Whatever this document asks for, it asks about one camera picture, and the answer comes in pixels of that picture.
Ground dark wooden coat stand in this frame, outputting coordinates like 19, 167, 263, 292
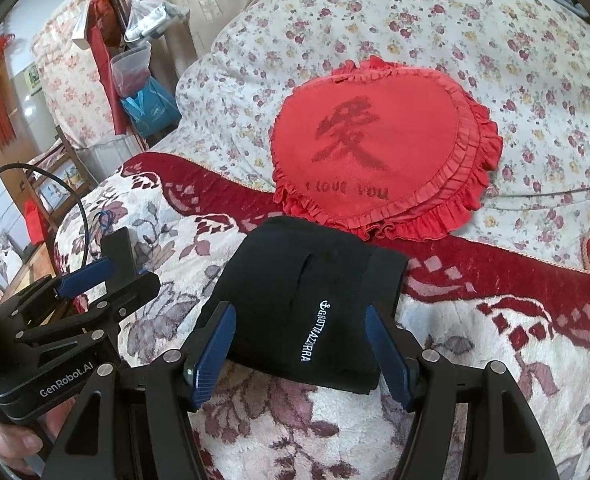
100, 0, 128, 51

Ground black pants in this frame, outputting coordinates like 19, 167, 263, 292
195, 216, 410, 396

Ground red heart-shaped frilled pillow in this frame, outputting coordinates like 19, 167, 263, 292
269, 56, 504, 245

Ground small red bag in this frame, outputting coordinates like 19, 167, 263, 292
25, 200, 44, 244

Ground blue plastic bag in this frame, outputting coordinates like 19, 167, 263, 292
121, 77, 182, 138

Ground red hanging cloth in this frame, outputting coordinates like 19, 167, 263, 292
89, 0, 126, 136

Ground framed picture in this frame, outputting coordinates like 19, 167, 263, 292
35, 157, 83, 211

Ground person's left hand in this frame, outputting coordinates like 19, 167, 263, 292
0, 422, 44, 468

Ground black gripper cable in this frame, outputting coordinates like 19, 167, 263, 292
0, 161, 92, 281

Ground grey cloth cover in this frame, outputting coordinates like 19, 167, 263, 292
77, 135, 146, 186

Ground floral white quilt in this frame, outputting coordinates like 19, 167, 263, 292
147, 0, 590, 267

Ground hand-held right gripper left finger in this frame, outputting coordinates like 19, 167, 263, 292
49, 301, 238, 480

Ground thin black cable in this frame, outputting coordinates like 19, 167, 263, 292
480, 180, 590, 202

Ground beige curtain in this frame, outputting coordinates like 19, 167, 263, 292
117, 0, 316, 61

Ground red and white plush blanket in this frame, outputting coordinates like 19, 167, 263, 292
55, 152, 590, 480

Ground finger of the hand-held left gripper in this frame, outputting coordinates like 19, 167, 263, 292
0, 227, 142, 322
17, 270, 162, 358

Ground white plastic bag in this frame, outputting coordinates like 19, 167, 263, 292
124, 0, 188, 43

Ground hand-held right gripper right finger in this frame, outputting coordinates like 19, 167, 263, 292
364, 304, 562, 480

